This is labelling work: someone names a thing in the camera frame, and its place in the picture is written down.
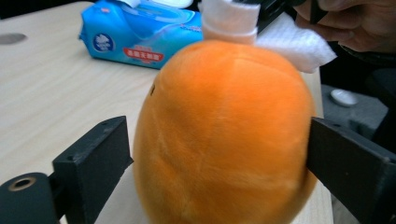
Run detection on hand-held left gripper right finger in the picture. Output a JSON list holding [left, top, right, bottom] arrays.
[[306, 116, 396, 224]]

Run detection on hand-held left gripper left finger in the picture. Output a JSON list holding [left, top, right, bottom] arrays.
[[51, 115, 134, 224]]

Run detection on white wet wipe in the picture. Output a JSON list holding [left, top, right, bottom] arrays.
[[199, 0, 338, 75]]

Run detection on blue wet wipes pack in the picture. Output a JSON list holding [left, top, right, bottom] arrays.
[[78, 0, 205, 70]]

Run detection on orange plush toy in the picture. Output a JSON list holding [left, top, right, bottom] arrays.
[[133, 39, 318, 224]]

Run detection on white object on floor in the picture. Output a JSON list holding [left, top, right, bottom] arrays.
[[330, 88, 360, 107]]

